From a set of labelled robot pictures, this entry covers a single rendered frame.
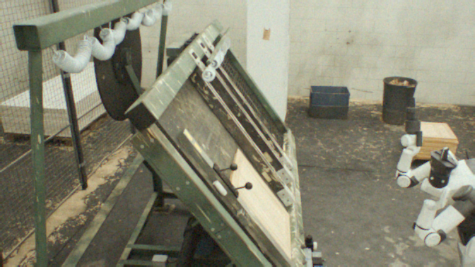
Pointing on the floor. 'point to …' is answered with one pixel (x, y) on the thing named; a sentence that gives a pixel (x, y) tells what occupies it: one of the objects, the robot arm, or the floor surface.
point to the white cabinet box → (270, 49)
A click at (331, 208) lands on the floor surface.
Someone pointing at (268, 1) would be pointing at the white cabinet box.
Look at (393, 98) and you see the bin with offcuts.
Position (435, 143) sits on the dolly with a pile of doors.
